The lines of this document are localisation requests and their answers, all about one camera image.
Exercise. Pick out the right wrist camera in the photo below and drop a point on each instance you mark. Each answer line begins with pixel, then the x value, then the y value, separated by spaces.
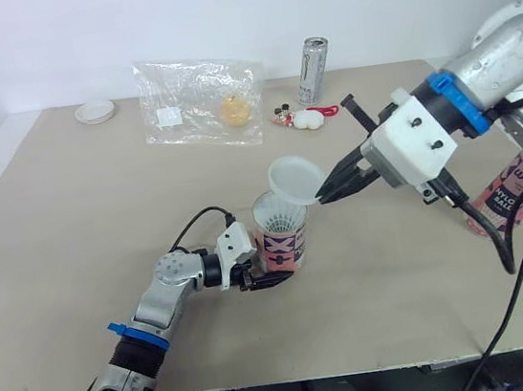
pixel 409 147

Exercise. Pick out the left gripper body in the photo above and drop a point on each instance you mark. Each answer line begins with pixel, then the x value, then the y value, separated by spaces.
pixel 240 275

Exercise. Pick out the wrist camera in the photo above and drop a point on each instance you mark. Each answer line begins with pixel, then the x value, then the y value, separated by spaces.
pixel 232 250
pixel 409 147

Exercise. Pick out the small red black trinket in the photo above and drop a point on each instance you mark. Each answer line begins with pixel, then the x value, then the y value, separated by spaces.
pixel 282 114

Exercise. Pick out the silver drink can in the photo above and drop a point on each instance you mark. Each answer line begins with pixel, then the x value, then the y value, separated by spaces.
pixel 313 73

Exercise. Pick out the small white packet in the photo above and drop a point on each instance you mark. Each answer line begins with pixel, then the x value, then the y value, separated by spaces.
pixel 169 117

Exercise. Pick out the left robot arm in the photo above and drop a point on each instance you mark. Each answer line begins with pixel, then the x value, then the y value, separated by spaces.
pixel 160 305

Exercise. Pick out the pink patterned tube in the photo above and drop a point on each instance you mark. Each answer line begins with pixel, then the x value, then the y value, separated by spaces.
pixel 508 201
pixel 283 250

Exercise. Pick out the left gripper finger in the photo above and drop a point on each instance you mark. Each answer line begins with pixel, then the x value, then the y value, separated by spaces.
pixel 349 186
pixel 270 281
pixel 342 170

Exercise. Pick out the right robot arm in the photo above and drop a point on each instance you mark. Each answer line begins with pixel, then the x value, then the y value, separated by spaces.
pixel 504 62

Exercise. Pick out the clear plastic bag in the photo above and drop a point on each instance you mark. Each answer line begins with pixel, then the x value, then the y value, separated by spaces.
pixel 195 93

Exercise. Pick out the white shuttlecock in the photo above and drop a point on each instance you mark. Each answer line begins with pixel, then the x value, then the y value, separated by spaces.
pixel 280 219

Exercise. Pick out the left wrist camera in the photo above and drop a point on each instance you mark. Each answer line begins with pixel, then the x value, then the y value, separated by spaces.
pixel 232 250

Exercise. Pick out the yellow round bun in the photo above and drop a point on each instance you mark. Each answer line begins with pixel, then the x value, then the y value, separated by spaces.
pixel 235 110

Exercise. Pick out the white plastic lid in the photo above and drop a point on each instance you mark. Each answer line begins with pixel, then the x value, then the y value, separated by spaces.
pixel 95 112
pixel 293 179

